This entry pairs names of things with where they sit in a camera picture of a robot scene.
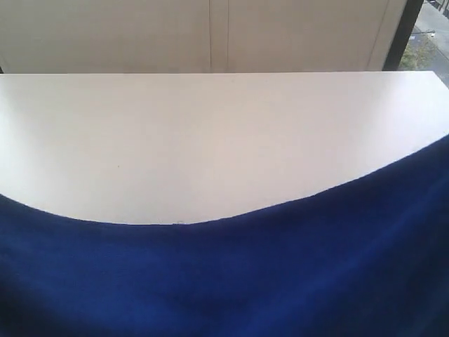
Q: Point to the blue towel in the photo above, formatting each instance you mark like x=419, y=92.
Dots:
x=366, y=258

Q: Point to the black window frame post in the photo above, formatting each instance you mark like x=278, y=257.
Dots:
x=403, y=31

